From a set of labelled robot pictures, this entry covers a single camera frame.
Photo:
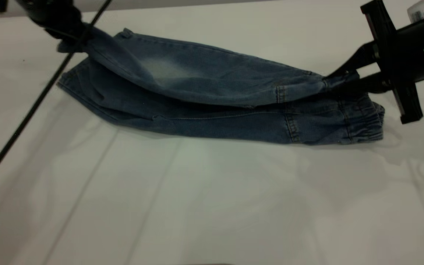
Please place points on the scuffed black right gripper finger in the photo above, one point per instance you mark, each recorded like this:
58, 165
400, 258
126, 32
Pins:
374, 84

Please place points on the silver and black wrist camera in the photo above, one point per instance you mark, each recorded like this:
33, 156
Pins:
421, 11

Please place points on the blue washed denim pants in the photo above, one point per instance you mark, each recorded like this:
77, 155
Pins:
215, 84

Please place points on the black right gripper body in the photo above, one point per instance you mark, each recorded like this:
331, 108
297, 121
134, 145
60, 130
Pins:
414, 51

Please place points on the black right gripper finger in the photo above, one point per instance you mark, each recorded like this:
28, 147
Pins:
363, 60

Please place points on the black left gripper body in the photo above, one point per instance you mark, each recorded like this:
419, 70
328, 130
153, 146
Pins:
53, 14

